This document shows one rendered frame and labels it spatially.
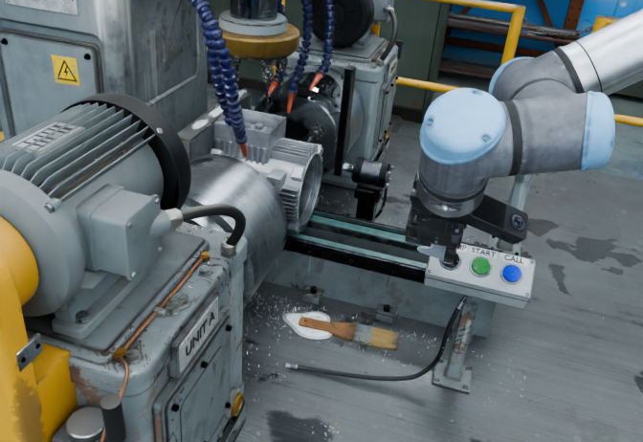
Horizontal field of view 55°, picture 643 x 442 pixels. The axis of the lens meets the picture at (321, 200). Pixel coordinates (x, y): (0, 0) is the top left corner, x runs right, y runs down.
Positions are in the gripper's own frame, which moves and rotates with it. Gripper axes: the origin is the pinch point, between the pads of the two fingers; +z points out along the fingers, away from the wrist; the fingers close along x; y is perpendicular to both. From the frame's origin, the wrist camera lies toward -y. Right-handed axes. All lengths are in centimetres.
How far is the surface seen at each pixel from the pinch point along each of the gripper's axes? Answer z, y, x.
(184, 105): 12, 63, -27
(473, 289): 3.7, -4.6, 3.4
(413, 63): 234, 52, -245
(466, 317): 11.9, -4.8, 5.4
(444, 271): 2.1, 0.6, 2.1
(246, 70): 256, 176, -232
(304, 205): 25.8, 33.5, -16.1
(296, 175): 9.0, 32.5, -13.6
